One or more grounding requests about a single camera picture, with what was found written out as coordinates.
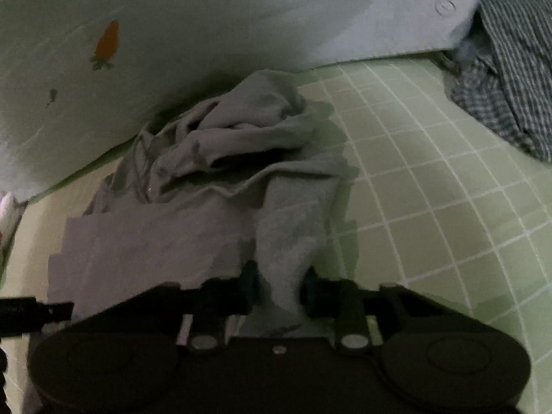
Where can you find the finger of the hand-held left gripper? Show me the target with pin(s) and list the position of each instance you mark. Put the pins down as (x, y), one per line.
(26, 312)

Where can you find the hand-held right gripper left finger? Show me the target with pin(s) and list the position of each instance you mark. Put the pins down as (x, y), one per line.
(250, 289)

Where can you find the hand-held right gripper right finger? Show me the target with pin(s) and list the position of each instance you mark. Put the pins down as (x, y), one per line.
(307, 294)

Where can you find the grey garment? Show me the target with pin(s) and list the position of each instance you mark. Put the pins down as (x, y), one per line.
(207, 207)

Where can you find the white pillow with carrot print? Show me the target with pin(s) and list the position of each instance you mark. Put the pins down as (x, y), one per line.
(194, 21)

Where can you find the blue plaid shirt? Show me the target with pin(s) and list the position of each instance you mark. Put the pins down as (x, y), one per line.
(509, 77)

